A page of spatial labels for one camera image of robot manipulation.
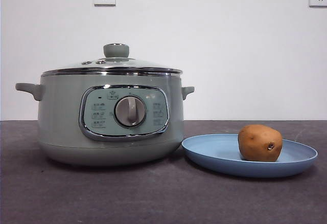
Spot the glass lid with green knob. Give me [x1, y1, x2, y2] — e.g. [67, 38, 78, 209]
[40, 42, 183, 77]

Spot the brown potato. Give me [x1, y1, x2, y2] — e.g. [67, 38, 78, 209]
[237, 124, 284, 163]

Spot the blue round plate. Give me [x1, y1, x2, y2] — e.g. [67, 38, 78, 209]
[181, 133, 319, 178]

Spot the pale green electric steamer pot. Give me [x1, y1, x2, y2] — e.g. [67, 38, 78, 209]
[14, 72, 195, 168]

